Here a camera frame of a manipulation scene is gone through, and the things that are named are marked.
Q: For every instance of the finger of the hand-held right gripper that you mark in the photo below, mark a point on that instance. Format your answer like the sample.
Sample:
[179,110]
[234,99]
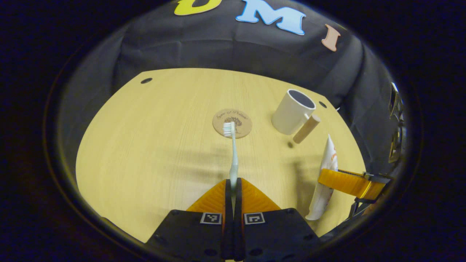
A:
[346,182]

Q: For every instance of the pale green toothbrush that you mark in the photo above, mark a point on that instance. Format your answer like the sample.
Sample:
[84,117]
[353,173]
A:
[233,160]

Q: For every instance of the black backdrop cloth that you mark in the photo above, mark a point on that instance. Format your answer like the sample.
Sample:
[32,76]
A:
[225,47]

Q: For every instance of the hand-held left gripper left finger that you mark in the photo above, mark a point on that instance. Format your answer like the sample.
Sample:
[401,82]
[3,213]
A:
[228,225]

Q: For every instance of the white toothpaste tube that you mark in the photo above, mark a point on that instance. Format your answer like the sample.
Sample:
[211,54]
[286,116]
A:
[329,156]

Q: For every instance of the round cork coaster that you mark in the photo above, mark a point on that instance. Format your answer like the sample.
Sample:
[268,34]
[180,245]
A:
[242,118]

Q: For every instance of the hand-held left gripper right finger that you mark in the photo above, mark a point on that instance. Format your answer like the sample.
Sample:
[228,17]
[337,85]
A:
[238,225]

